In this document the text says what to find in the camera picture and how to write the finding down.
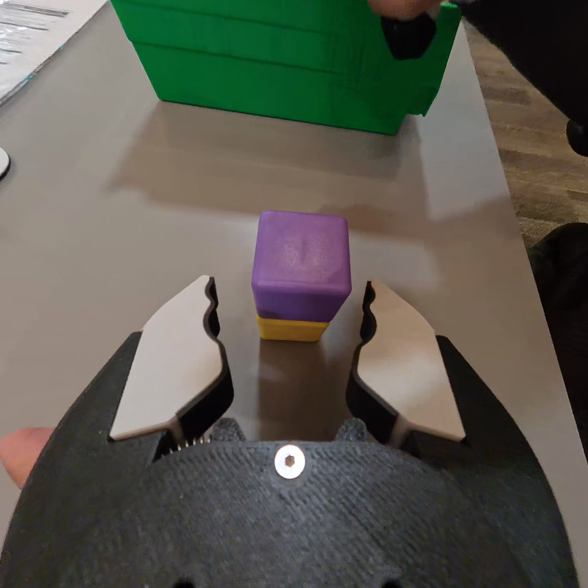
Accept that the person's right hand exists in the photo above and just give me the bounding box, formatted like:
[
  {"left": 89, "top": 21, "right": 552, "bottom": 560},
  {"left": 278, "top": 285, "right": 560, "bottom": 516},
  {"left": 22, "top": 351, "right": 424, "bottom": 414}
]
[{"left": 367, "top": 0, "right": 442, "bottom": 21}]

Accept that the purple cube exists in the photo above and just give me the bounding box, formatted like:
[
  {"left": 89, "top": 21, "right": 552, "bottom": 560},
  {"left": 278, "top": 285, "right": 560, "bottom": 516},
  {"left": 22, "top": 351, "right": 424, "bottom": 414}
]
[{"left": 251, "top": 210, "right": 353, "bottom": 323}]

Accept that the person's right forearm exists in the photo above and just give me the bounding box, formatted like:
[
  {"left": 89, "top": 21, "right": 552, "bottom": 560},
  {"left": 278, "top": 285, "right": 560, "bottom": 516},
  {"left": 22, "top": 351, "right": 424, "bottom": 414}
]
[{"left": 459, "top": 0, "right": 588, "bottom": 125}]

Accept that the green plastic bin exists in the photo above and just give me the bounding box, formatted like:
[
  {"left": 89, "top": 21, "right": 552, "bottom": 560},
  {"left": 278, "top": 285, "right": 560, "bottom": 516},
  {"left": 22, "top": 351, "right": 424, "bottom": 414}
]
[{"left": 109, "top": 0, "right": 462, "bottom": 136}]

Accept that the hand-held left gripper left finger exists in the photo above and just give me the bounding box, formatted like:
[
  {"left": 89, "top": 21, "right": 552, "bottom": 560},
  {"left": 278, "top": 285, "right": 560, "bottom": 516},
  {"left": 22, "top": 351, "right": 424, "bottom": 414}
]
[{"left": 109, "top": 276, "right": 234, "bottom": 455}]

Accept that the black office chair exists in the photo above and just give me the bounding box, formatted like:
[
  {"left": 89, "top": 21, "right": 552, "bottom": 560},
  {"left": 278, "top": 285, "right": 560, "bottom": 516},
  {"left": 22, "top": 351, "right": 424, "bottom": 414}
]
[{"left": 566, "top": 119, "right": 588, "bottom": 157}]

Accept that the laminated paper sheet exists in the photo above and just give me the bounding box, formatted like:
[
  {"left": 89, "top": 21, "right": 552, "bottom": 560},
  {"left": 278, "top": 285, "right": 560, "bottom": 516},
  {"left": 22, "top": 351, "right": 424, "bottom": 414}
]
[{"left": 0, "top": 0, "right": 108, "bottom": 106}]

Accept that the yellow cube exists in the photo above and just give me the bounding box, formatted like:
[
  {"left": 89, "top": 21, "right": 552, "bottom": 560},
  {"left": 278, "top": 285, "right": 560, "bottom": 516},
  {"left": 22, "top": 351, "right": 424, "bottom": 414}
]
[{"left": 256, "top": 315, "right": 330, "bottom": 343}]

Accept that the person's left hand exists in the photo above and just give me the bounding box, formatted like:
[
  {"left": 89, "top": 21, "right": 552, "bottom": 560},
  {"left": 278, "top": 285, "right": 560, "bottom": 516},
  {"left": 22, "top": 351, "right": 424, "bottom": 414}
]
[{"left": 0, "top": 427, "right": 56, "bottom": 490}]

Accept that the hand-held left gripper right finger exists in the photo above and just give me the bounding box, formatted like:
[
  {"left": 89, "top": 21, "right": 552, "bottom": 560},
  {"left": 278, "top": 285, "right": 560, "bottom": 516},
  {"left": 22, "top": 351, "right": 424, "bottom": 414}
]
[{"left": 345, "top": 280, "right": 467, "bottom": 448}]

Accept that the person's dark clothed body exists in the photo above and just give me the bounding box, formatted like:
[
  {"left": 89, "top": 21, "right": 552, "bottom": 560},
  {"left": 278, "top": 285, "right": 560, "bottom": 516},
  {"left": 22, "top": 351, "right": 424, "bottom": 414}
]
[{"left": 527, "top": 223, "right": 588, "bottom": 460}]

